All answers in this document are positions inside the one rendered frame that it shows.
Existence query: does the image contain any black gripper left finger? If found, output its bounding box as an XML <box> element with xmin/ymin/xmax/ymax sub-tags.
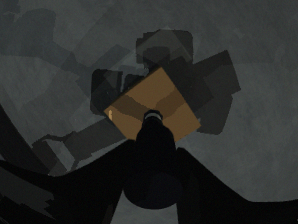
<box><xmin>0</xmin><ymin>139</ymin><xmax>136</xmax><ymax>224</ymax></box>

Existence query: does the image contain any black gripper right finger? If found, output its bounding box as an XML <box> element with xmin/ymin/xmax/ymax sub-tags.
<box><xmin>176</xmin><ymin>148</ymin><xmax>298</xmax><ymax>224</ymax></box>

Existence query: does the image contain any tan wooden block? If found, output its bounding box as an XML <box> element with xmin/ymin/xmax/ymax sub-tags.
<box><xmin>104</xmin><ymin>65</ymin><xmax>201</xmax><ymax>143</ymax></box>

